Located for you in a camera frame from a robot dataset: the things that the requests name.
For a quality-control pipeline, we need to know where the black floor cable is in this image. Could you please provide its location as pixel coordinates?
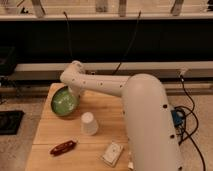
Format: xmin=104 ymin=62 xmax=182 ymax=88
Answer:
xmin=173 ymin=71 xmax=208 ymax=171

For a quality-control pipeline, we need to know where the green ceramic bowl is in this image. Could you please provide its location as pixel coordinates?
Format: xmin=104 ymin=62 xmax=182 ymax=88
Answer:
xmin=51 ymin=86 xmax=79 ymax=117

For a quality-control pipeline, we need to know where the white paper cup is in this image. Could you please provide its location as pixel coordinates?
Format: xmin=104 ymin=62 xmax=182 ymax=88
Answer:
xmin=81 ymin=112 xmax=99 ymax=136

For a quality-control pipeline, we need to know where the black cable left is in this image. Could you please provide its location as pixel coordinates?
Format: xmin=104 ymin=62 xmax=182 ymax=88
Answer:
xmin=63 ymin=11 xmax=74 ymax=63

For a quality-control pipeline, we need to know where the blue device on floor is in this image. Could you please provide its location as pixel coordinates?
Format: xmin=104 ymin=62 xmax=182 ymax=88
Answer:
xmin=171 ymin=110 xmax=185 ymax=127

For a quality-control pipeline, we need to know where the black floor mat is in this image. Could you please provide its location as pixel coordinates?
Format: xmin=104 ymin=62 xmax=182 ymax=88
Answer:
xmin=0 ymin=110 xmax=24 ymax=135

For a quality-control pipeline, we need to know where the white rectangular box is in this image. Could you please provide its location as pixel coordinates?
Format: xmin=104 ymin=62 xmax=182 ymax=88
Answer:
xmin=101 ymin=141 xmax=124 ymax=167

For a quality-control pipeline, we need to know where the black cable right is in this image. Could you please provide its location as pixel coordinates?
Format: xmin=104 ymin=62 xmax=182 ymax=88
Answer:
xmin=111 ymin=10 xmax=142 ymax=76

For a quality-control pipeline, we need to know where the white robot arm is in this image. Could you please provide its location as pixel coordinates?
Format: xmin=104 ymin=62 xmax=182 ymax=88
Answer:
xmin=60 ymin=61 xmax=184 ymax=171

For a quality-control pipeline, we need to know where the red pocket knife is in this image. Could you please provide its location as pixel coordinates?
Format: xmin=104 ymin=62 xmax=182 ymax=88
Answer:
xmin=50 ymin=140 xmax=76 ymax=156

